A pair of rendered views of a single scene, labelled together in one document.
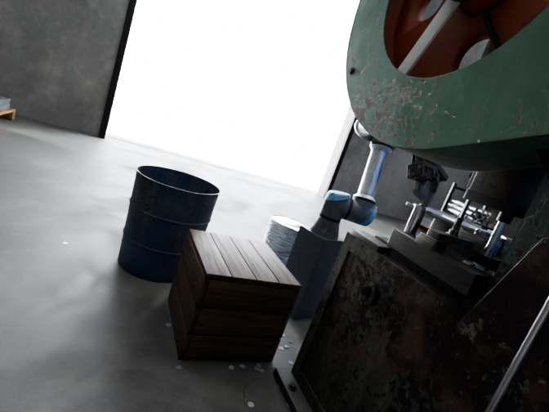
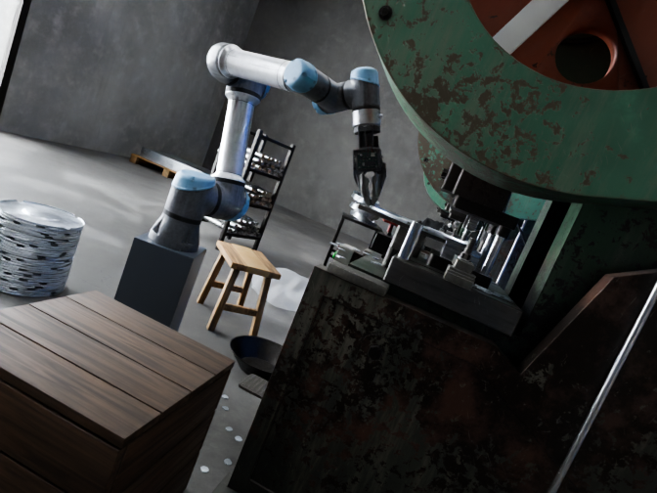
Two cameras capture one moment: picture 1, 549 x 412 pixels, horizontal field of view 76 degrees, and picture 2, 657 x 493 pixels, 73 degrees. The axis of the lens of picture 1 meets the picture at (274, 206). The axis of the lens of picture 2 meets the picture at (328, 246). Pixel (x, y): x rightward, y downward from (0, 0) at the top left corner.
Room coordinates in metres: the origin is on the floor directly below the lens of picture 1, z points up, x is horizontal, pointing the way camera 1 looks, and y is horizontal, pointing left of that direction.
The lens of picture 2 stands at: (0.58, 0.51, 0.82)
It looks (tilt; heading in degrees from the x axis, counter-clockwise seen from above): 8 degrees down; 308
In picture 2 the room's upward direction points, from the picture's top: 22 degrees clockwise
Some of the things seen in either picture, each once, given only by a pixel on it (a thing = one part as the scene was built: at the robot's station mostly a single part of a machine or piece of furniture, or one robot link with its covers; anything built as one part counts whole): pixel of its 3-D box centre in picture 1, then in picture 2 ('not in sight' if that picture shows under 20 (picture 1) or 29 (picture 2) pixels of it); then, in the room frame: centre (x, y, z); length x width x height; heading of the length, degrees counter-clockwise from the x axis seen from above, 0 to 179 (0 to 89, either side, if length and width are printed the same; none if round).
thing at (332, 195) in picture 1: (336, 203); (192, 193); (1.77, -0.29, 0.62); 0.13 x 0.12 x 0.14; 94
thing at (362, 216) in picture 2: not in sight; (356, 235); (3.05, -3.02, 0.40); 0.45 x 0.40 x 0.79; 128
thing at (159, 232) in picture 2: (327, 224); (178, 228); (1.77, -0.29, 0.50); 0.15 x 0.15 x 0.10
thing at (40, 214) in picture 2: (291, 223); (42, 214); (2.44, -0.15, 0.28); 0.29 x 0.29 x 0.01
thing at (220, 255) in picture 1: (229, 292); (81, 422); (1.35, 0.06, 0.18); 0.40 x 0.38 x 0.35; 27
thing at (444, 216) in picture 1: (457, 220); (419, 226); (1.16, -0.58, 0.78); 0.29 x 0.29 x 0.01
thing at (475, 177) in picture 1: (518, 151); (490, 147); (1.08, -0.62, 1.04); 0.17 x 0.15 x 0.30; 26
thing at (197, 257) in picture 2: (308, 271); (151, 307); (1.77, -0.29, 0.23); 0.18 x 0.18 x 0.45; 44
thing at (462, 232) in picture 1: (486, 243); (459, 252); (1.05, -0.64, 0.76); 0.15 x 0.09 x 0.05; 116
